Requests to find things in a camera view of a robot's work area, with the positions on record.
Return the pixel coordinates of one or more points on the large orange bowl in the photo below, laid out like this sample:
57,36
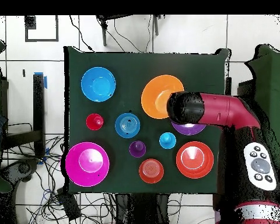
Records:
154,98

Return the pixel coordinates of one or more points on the wide purple bowl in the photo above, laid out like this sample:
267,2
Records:
189,130

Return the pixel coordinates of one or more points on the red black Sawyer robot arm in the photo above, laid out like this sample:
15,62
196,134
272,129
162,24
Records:
224,109

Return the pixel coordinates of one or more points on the small blue bowl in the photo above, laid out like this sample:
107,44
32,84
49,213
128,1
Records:
127,126

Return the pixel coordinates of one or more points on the purple cup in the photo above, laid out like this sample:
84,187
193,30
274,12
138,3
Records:
137,149

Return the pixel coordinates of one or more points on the blue cup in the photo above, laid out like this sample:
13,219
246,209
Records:
167,140

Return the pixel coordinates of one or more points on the red cup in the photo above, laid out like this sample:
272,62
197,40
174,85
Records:
94,122

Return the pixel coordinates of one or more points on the small red-orange bowl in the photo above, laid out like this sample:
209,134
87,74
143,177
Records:
151,171

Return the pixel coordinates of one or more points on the large blue bowl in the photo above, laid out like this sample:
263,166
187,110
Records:
98,84

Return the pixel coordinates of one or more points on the wide red-orange bowl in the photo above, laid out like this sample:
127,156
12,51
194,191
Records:
184,168

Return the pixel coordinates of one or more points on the dark green table cloth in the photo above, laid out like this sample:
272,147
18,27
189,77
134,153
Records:
130,60

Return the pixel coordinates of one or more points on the large pink bowl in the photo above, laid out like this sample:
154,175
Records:
87,164

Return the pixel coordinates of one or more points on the black metal stand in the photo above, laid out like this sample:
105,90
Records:
38,105

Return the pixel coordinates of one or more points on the black power strip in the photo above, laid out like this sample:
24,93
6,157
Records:
70,206

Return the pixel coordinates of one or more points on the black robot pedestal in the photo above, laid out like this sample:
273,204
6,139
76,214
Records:
142,205

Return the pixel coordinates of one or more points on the black camera tripod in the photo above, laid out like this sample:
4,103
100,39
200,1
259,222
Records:
104,35

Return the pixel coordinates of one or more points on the grey square floor frame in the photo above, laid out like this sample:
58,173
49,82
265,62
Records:
42,40

